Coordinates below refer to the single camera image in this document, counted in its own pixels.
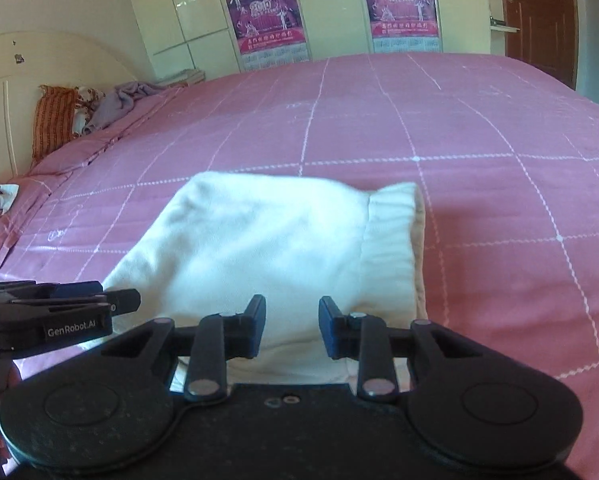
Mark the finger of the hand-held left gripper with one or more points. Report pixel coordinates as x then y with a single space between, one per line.
76 290
122 301

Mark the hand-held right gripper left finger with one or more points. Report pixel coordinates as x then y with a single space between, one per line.
257 327

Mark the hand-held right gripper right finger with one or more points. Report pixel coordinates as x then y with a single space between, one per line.
327 332

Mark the white pants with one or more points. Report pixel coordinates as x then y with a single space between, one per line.
259 240

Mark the orange striped pillow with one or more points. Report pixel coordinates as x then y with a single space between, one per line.
54 120

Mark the small floral pillow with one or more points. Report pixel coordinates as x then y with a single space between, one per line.
86 110

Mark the cream headboard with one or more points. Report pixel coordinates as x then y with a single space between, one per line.
9 110

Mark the grey cloth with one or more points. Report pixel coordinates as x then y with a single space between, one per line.
124 100

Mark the pink checked bed sheet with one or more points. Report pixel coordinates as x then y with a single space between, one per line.
479 160

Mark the cream wardrobe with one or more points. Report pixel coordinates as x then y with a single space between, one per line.
189 5

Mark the brown wooden door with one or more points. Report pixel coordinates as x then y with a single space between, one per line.
544 15

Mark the purple wall poster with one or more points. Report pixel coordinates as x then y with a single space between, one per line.
402 5
267 10

